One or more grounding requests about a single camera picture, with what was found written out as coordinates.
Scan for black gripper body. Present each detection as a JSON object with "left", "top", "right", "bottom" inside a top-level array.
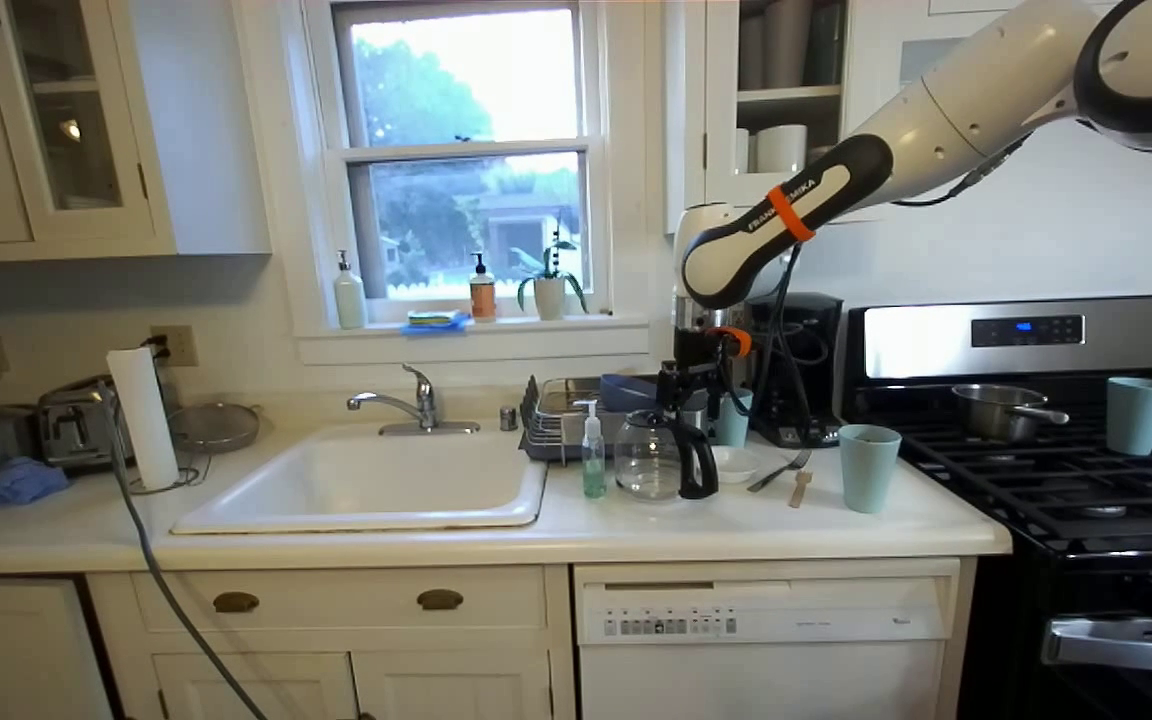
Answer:
[{"left": 670, "top": 314, "right": 756, "bottom": 404}]

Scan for glass coffee pot black handle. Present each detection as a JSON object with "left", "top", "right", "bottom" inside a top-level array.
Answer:
[{"left": 610, "top": 394, "right": 724, "bottom": 502}]

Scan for black coffeemaker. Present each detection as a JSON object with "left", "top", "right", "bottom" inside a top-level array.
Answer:
[{"left": 744, "top": 292, "right": 847, "bottom": 450}]

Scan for potted plant white pot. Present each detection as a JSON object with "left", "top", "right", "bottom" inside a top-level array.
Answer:
[{"left": 517, "top": 225, "right": 592, "bottom": 325}]

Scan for glass pot lid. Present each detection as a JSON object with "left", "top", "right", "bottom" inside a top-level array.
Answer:
[{"left": 172, "top": 394, "right": 263, "bottom": 455}]

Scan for small teal cup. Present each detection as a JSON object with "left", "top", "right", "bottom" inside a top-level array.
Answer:
[{"left": 715, "top": 391, "right": 756, "bottom": 450}]

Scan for blue dish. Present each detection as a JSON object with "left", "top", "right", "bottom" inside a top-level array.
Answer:
[{"left": 597, "top": 373, "right": 669, "bottom": 412}]

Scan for metal fork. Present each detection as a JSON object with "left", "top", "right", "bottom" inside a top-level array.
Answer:
[{"left": 748, "top": 450, "right": 811, "bottom": 497}]

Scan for green dish soap bottle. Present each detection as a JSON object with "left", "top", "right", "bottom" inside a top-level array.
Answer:
[{"left": 576, "top": 394, "right": 610, "bottom": 502}]

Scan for black dish rack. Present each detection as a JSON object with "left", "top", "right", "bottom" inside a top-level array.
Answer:
[{"left": 517, "top": 373, "right": 688, "bottom": 469}]

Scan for white mug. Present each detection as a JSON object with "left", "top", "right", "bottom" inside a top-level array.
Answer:
[{"left": 748, "top": 116, "right": 811, "bottom": 176}]

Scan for orange soap bottle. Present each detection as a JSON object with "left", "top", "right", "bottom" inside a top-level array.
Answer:
[{"left": 466, "top": 251, "right": 501, "bottom": 325}]

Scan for white dishwasher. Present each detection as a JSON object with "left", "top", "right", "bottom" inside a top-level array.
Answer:
[{"left": 573, "top": 556, "right": 980, "bottom": 720}]

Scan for blue sponge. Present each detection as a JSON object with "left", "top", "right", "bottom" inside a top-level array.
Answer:
[{"left": 401, "top": 307, "right": 473, "bottom": 336}]

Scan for chrome faucet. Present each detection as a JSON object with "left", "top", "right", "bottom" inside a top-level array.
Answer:
[{"left": 342, "top": 359, "right": 482, "bottom": 441}]

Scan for white open shelf cabinet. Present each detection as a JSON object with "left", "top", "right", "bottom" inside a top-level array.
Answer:
[{"left": 660, "top": 0, "right": 1047, "bottom": 230}]

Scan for steel saucepan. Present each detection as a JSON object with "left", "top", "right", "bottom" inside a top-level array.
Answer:
[{"left": 949, "top": 381, "right": 1075, "bottom": 443}]

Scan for white framed window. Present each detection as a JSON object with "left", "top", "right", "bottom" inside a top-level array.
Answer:
[{"left": 328, "top": 0, "right": 599, "bottom": 325}]

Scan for white kitchen sink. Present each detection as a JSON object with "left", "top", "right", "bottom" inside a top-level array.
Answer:
[{"left": 172, "top": 428, "right": 553, "bottom": 539}]

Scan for white pump bottle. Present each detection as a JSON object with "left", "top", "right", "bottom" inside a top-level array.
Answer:
[{"left": 332, "top": 249, "right": 372, "bottom": 336}]

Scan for black steel gas range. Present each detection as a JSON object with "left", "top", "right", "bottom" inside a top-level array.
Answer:
[{"left": 844, "top": 292, "right": 1152, "bottom": 720}]

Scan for white base cabinets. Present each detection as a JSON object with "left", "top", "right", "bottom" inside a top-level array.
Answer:
[{"left": 0, "top": 565, "right": 576, "bottom": 720}]

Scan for white paper towel roll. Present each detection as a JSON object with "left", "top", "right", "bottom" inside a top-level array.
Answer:
[{"left": 105, "top": 343, "right": 187, "bottom": 497}]

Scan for silver toaster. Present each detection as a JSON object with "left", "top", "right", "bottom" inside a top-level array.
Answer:
[{"left": 33, "top": 375, "right": 127, "bottom": 470}]

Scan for blue cloth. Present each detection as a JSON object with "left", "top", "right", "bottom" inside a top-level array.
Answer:
[{"left": 0, "top": 455, "right": 70, "bottom": 510}]

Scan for white glass door cabinet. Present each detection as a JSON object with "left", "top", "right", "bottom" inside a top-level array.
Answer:
[{"left": 0, "top": 0, "right": 271, "bottom": 262}]

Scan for wall power outlet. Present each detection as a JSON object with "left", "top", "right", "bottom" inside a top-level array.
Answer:
[{"left": 152, "top": 318, "right": 200, "bottom": 373}]

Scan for black hanging cable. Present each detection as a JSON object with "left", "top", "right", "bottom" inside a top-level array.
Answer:
[{"left": 105, "top": 391, "right": 271, "bottom": 720}]

